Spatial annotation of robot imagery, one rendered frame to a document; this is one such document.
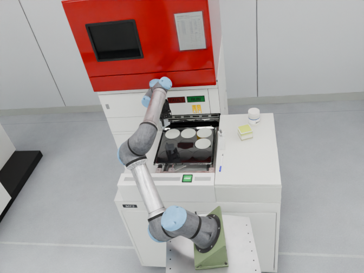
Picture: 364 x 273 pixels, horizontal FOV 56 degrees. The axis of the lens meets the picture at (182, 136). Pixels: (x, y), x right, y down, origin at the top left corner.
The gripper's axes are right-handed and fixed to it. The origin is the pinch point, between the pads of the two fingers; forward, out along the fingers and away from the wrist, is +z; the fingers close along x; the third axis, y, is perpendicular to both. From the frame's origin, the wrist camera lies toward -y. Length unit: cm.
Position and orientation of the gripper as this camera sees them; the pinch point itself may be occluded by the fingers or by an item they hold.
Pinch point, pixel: (162, 128)
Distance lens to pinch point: 226.0
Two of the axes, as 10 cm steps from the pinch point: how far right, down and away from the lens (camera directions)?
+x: -3.6, -5.5, 7.5
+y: 9.2, -3.4, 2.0
